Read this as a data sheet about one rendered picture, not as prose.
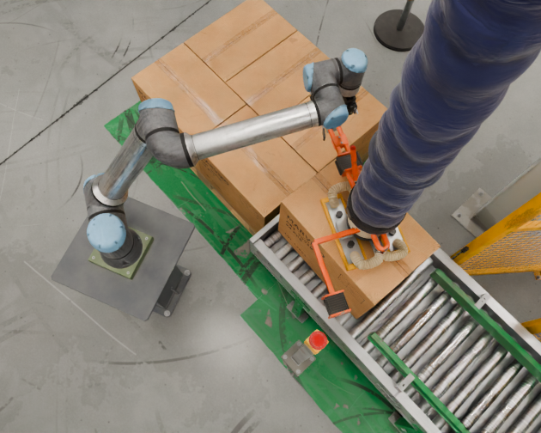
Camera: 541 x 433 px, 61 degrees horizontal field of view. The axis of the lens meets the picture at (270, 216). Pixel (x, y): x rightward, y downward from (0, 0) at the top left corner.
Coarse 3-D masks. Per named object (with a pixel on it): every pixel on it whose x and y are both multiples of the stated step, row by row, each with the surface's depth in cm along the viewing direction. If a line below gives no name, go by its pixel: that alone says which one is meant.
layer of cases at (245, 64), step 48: (192, 48) 283; (240, 48) 284; (288, 48) 284; (144, 96) 279; (192, 96) 271; (240, 96) 271; (288, 96) 272; (288, 144) 261; (240, 192) 250; (288, 192) 250
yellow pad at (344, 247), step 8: (320, 200) 203; (328, 200) 203; (328, 208) 201; (336, 208) 201; (344, 208) 202; (328, 216) 200; (336, 216) 199; (344, 216) 200; (336, 232) 198; (336, 240) 196; (344, 240) 196; (352, 240) 196; (344, 248) 195; (352, 248) 195; (360, 248) 195; (344, 256) 194; (344, 264) 193; (352, 264) 193
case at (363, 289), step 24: (336, 168) 211; (312, 192) 206; (288, 216) 210; (312, 216) 202; (408, 216) 203; (288, 240) 237; (312, 240) 203; (360, 240) 199; (408, 240) 199; (432, 240) 199; (312, 264) 228; (336, 264) 196; (384, 264) 195; (408, 264) 195; (336, 288) 220; (360, 288) 191; (384, 288) 191; (360, 312) 212
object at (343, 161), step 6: (342, 156) 196; (348, 156) 196; (336, 162) 198; (342, 162) 195; (348, 162) 195; (360, 162) 195; (342, 168) 193; (348, 168) 193; (360, 168) 195; (342, 174) 197
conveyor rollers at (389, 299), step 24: (264, 240) 241; (432, 288) 233; (408, 312) 228; (432, 312) 228; (456, 312) 228; (384, 336) 224; (408, 336) 224; (432, 336) 224; (456, 336) 225; (480, 336) 227; (384, 360) 220; (408, 360) 220; (432, 360) 221; (504, 384) 217; (528, 384) 217; (456, 408) 213; (480, 408) 213; (504, 408) 214; (528, 408) 215; (456, 432) 209; (480, 432) 211
